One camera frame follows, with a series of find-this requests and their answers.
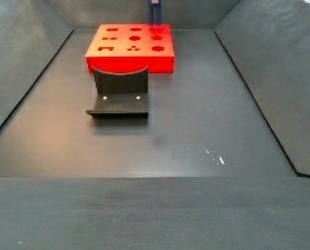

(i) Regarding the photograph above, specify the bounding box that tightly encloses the red shape-sorting block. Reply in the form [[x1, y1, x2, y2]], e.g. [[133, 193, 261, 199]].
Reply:
[[85, 23, 176, 73]]

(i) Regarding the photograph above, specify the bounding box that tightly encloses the black curved holder bracket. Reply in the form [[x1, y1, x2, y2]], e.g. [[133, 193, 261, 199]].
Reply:
[[86, 67, 149, 117]]

